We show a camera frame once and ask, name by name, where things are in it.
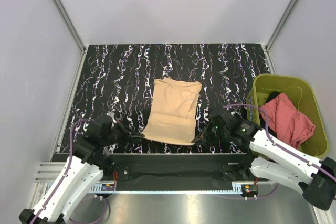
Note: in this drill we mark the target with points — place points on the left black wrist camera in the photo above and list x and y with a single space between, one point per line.
101 127

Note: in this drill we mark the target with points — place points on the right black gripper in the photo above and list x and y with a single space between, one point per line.
204 136

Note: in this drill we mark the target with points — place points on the olive green plastic bin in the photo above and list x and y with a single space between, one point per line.
303 98

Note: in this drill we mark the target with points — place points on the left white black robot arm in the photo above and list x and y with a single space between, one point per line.
89 162

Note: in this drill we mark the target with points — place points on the aluminium corner post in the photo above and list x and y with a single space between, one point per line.
69 24
284 18

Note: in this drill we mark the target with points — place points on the left aluminium corner post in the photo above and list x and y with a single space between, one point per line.
69 24

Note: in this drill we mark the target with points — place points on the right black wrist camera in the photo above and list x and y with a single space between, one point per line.
226 118

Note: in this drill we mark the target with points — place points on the aluminium frame rail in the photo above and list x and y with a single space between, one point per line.
52 174

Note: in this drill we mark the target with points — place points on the right small controller board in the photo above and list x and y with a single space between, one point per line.
251 188

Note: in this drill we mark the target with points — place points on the small controller board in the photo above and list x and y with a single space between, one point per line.
251 188
108 187

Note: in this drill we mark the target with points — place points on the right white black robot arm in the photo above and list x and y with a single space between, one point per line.
272 159

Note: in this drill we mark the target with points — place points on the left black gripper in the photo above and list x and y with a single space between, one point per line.
127 135

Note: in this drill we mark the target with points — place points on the black t shirt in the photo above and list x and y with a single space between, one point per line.
272 96

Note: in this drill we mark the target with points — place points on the beige t shirt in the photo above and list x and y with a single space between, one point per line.
172 118

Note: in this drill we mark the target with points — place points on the pink t shirt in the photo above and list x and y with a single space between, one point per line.
286 123

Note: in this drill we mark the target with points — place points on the left small controller board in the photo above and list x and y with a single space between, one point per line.
108 187

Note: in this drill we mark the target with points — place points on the right aluminium corner post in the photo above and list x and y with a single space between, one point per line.
284 18

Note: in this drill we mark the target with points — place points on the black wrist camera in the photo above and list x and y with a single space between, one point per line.
226 118
101 127

